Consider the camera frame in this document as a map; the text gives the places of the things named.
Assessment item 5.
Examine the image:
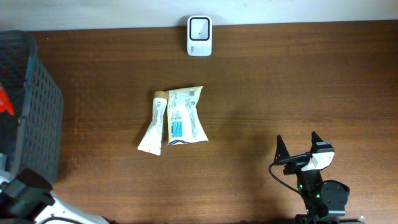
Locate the dark grey plastic basket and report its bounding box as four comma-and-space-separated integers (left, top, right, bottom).
1, 30, 64, 184

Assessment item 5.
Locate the cream yellow snack bag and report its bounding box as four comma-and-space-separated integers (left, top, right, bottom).
167, 86, 208, 146

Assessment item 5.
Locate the red item in basket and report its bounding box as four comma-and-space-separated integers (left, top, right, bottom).
0, 86, 15, 116

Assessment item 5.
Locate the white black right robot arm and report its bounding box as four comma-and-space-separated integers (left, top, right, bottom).
274, 132, 362, 223

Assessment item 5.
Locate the white tube with cork cap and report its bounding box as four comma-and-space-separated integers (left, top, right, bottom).
137, 91, 168, 156

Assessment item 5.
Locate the white black barcode scanner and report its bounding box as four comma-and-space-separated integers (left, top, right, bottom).
187, 16, 213, 57

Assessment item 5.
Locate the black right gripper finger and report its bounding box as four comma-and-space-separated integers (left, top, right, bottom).
310, 131, 323, 152
274, 134, 290, 164

